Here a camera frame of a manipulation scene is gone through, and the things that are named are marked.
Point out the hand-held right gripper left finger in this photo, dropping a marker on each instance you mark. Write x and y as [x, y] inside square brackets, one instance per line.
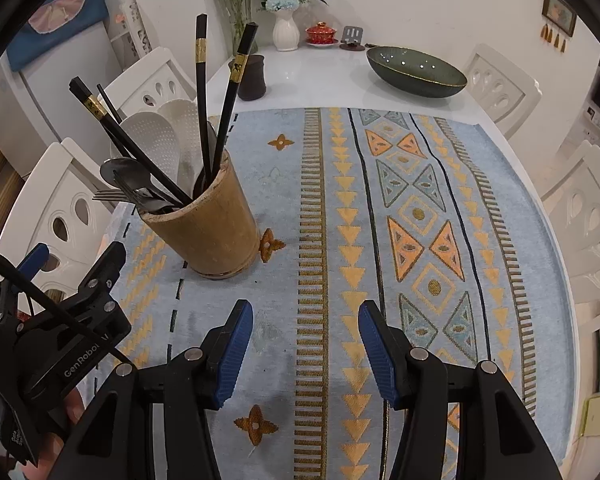
[232, 355]

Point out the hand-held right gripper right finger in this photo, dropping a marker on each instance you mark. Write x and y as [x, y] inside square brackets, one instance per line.
[377, 355]

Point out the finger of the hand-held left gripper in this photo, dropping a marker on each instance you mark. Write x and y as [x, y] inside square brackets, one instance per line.
[107, 272]
[32, 257]

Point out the silver metal fork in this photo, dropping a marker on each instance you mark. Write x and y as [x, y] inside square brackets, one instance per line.
[110, 195]

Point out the silver metal spoon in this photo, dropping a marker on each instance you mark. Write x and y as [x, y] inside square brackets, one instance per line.
[117, 169]

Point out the bamboo utensil holder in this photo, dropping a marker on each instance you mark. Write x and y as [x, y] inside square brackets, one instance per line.
[205, 230]

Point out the black chopstick with gold band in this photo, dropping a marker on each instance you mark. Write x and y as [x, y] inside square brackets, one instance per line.
[200, 85]
[125, 137]
[232, 95]
[110, 105]

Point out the white perforated spatula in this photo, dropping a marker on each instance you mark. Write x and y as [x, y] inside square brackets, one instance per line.
[180, 120]
[150, 140]

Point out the person's left hand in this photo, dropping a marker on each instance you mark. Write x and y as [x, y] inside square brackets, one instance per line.
[75, 407]

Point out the white wooden chair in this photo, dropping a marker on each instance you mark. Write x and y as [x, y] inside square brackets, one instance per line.
[595, 170]
[525, 95]
[145, 67]
[45, 180]

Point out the patterned blue table mat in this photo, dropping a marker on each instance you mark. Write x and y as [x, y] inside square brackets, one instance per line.
[280, 260]

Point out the silver refrigerator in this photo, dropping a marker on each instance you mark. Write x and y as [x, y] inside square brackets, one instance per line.
[70, 60]

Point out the blue cloth cover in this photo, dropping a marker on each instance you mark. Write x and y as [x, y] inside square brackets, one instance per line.
[30, 50]

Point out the dark brown cup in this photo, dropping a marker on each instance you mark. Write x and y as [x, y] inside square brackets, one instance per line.
[252, 80]

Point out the white shelf rack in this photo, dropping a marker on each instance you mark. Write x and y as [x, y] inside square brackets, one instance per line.
[130, 30]

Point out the dark green bowl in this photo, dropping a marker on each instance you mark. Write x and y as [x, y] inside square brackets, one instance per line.
[415, 80]

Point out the glass vase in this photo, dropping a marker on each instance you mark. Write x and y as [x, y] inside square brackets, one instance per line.
[236, 20]

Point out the white ceramic vase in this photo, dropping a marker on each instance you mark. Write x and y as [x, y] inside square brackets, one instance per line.
[286, 35]

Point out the red lidded teacup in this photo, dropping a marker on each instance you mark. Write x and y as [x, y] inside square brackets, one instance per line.
[321, 35]

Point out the phone stand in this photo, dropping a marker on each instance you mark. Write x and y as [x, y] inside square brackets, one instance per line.
[352, 34]

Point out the small framed picture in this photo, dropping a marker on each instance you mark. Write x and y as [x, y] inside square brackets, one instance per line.
[559, 10]

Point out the hanging wall ornaments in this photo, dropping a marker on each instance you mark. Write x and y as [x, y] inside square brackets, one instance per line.
[555, 40]

